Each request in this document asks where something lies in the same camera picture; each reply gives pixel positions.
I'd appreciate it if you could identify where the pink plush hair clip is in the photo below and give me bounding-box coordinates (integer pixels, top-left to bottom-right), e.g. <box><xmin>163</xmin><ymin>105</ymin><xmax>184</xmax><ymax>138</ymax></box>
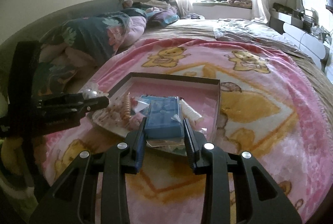
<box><xmin>129</xmin><ymin>113</ymin><xmax>144</xmax><ymax>130</ymax></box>

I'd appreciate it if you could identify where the purple blue pillow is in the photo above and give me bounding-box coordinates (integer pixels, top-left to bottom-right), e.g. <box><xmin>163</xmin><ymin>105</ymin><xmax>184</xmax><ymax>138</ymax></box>
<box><xmin>147</xmin><ymin>7</ymin><xmax>179</xmax><ymax>28</ymax></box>

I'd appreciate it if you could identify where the white crumpled sheet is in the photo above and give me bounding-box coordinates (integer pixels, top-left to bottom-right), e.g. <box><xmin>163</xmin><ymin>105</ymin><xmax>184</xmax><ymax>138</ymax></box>
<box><xmin>213</xmin><ymin>19</ymin><xmax>308</xmax><ymax>58</ymax></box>

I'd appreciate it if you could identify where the pink shallow cardboard box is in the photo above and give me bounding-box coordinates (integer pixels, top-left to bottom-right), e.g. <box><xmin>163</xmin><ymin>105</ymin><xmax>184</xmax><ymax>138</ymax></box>
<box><xmin>89</xmin><ymin>72</ymin><xmax>220</xmax><ymax>156</ymax></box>

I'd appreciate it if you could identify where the pink bear fleece blanket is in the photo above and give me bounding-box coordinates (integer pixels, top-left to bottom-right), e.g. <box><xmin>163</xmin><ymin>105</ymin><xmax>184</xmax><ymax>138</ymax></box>
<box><xmin>42</xmin><ymin>38</ymin><xmax>332</xmax><ymax>223</ymax></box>

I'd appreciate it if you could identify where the blue jewelry box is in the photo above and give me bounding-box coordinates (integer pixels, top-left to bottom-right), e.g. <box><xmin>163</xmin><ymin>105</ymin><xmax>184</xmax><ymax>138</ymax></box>
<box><xmin>144</xmin><ymin>95</ymin><xmax>184</xmax><ymax>140</ymax></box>

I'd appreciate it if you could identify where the white rounded bench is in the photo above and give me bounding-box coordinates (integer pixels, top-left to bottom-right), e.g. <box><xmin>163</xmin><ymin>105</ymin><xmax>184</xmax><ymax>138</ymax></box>
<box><xmin>269</xmin><ymin>3</ymin><xmax>328</xmax><ymax>71</ymax></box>

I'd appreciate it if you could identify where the clear plastic jewelry bag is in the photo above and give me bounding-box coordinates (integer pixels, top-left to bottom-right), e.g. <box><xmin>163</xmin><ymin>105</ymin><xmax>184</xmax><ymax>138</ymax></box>
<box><xmin>130</xmin><ymin>95</ymin><xmax>152</xmax><ymax>116</ymax></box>

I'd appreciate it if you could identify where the dark floral duvet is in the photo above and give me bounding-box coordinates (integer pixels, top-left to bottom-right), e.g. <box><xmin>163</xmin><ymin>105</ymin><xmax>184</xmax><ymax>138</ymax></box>
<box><xmin>32</xmin><ymin>8</ymin><xmax>147</xmax><ymax>96</ymax></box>

